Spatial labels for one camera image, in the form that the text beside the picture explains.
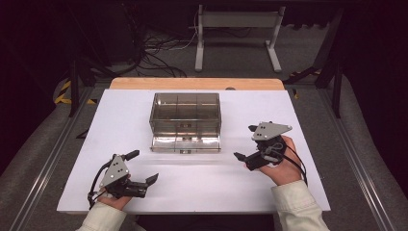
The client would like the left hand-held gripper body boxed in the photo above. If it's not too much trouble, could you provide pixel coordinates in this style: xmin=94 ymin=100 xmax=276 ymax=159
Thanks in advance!
xmin=98 ymin=153 xmax=150 ymax=199

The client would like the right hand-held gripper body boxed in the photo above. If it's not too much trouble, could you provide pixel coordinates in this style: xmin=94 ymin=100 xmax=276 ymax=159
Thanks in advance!
xmin=245 ymin=121 xmax=293 ymax=171

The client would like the clear grey drawer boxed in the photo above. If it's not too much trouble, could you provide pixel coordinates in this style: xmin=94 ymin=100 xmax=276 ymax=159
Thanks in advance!
xmin=150 ymin=134 xmax=222 ymax=154

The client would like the clear grey drawer box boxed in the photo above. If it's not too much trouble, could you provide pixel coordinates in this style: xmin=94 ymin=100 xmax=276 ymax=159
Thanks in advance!
xmin=148 ymin=92 xmax=222 ymax=139

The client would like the person's left hand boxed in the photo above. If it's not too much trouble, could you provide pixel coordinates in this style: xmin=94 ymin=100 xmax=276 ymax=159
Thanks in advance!
xmin=97 ymin=192 xmax=133 ymax=212

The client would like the person's right hand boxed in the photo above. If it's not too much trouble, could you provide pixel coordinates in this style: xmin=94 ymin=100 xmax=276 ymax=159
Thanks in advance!
xmin=243 ymin=134 xmax=304 ymax=187

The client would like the white board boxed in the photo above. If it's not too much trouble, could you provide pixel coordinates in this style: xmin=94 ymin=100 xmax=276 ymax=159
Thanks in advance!
xmin=57 ymin=89 xmax=331 ymax=216

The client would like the yellow and black hazard tape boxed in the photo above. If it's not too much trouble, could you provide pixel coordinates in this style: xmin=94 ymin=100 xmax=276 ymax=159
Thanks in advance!
xmin=53 ymin=80 xmax=97 ymax=106
xmin=289 ymin=67 xmax=322 ymax=79

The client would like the wooden table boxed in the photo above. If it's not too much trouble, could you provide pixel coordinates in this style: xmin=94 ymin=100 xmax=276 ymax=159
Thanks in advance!
xmin=109 ymin=77 xmax=286 ymax=91

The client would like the black metal stand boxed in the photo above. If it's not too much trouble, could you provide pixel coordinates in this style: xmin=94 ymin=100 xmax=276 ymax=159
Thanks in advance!
xmin=283 ymin=9 xmax=344 ymax=119
xmin=67 ymin=57 xmax=112 ymax=118

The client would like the grey metal stand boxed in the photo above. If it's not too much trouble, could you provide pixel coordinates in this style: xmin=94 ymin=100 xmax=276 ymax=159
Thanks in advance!
xmin=194 ymin=4 xmax=287 ymax=73

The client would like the left hand-held gripper cable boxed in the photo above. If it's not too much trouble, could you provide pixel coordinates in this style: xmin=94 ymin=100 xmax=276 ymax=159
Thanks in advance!
xmin=87 ymin=159 xmax=115 ymax=210

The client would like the hand-held gripper cable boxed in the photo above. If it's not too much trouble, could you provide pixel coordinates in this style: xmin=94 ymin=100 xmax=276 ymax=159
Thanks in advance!
xmin=87 ymin=159 xmax=115 ymax=210
xmin=282 ymin=143 xmax=309 ymax=188

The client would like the right hand-held gripper cable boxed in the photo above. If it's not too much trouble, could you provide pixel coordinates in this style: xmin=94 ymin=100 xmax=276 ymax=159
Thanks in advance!
xmin=282 ymin=143 xmax=309 ymax=188

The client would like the aluminium rail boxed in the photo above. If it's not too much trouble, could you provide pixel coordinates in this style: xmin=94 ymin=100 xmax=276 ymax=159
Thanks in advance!
xmin=9 ymin=88 xmax=94 ymax=231
xmin=317 ymin=88 xmax=399 ymax=231

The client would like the bundle of black floor cables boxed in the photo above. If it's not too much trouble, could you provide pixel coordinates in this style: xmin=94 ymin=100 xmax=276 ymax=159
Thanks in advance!
xmin=128 ymin=9 xmax=200 ymax=78

